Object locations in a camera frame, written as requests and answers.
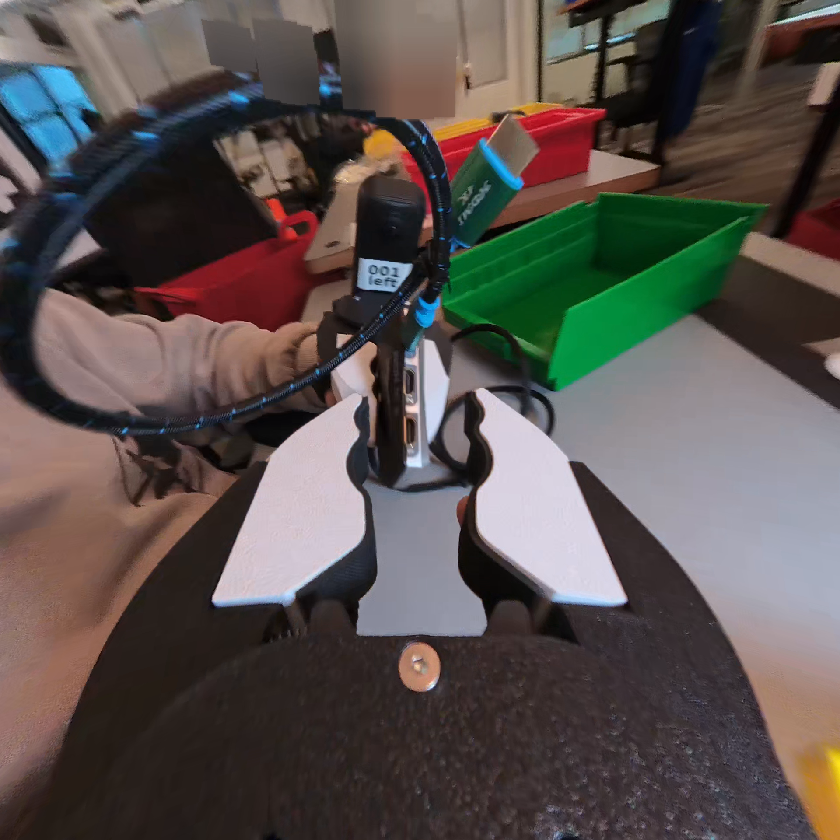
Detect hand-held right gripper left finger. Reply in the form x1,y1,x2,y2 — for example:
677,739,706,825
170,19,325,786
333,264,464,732
211,394,378,608

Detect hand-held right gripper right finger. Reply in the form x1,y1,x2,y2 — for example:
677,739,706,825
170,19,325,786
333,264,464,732
456,387,630,608

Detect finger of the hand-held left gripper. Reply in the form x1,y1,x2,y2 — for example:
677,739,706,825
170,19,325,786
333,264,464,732
416,331,455,470
327,350,382,447

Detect thin black hub cable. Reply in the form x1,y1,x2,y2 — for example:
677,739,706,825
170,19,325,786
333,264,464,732
430,325,555,493

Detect black braided hdmi cable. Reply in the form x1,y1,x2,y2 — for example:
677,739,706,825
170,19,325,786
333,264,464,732
0,98,542,441

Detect green plastic bin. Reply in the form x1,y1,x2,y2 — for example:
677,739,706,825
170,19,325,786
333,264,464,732
441,192,770,391

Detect red plastic bin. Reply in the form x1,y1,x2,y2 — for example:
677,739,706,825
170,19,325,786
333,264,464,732
400,106,608,191

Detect blue jacket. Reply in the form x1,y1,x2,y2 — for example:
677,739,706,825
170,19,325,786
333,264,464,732
669,0,723,126

